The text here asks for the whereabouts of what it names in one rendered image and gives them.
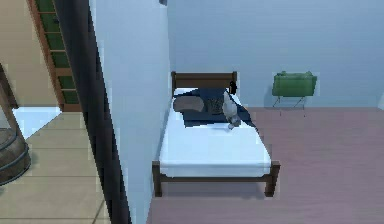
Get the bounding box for brown pillow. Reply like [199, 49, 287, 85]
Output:
[172, 96, 205, 114]

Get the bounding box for dark blue blanket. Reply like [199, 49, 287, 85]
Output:
[173, 87, 258, 129]

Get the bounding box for patterned grey pillow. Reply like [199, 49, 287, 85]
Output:
[203, 97, 226, 116]

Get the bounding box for brown wooden bed white mattress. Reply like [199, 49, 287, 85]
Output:
[151, 70, 281, 198]

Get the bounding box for green armchair thin legs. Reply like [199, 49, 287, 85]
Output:
[271, 70, 318, 118]

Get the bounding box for brown shelf green panels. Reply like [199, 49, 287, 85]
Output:
[27, 0, 83, 113]

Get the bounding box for brown wooden barrel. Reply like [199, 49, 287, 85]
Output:
[0, 128, 32, 186]

